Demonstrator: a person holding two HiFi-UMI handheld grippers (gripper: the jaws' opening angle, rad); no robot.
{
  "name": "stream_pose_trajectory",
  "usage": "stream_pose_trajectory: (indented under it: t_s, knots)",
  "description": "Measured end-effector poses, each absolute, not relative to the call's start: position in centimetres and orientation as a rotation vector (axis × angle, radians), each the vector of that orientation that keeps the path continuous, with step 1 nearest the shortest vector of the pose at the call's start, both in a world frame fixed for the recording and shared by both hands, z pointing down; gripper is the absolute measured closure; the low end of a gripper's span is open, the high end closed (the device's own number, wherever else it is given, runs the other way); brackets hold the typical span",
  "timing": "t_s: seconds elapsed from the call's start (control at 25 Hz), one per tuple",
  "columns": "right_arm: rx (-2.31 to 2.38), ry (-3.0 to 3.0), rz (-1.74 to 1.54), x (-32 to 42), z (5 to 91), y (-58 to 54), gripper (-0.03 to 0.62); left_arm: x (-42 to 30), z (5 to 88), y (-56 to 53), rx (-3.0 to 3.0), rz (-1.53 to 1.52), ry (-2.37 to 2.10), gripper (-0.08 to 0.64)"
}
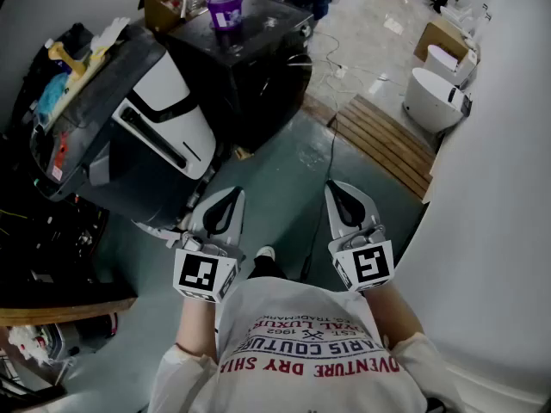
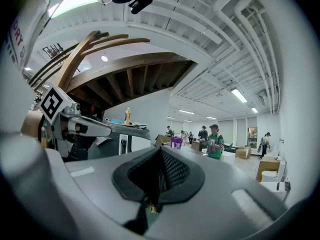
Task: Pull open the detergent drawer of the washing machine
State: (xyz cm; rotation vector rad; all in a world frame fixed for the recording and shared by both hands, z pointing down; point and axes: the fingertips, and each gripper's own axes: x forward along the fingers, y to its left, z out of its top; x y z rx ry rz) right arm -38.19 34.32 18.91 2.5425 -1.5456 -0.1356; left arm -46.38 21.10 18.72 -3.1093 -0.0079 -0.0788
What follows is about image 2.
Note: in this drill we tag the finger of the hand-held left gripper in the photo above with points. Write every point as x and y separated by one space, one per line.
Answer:
95 129

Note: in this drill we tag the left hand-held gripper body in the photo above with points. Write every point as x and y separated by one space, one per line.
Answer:
53 104

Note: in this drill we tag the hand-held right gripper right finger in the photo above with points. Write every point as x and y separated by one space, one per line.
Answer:
215 184

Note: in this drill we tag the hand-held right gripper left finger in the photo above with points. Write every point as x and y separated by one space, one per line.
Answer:
100 184

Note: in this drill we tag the person's left forearm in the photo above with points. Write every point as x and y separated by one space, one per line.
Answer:
31 126

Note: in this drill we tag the yellow bottle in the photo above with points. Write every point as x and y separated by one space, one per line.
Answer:
127 116

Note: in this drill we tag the brown cardboard box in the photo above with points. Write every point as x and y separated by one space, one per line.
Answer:
243 152
268 165
162 140

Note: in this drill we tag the purple bucket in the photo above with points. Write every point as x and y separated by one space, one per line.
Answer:
176 143

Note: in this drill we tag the white toilet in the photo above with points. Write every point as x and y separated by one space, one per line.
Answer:
272 175

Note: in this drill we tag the brown wooden staircase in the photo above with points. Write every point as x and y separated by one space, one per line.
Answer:
125 74

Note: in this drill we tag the round ceiling light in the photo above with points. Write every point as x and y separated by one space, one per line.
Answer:
104 58

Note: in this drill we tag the white sign with red letters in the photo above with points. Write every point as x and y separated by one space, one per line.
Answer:
17 41

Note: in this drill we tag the long ceiling light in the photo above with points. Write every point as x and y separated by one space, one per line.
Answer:
239 95
254 110

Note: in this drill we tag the white ceiling pipes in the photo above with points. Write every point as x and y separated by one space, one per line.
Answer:
250 39

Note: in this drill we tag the black head-mounted camera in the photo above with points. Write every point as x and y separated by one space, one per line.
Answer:
141 2

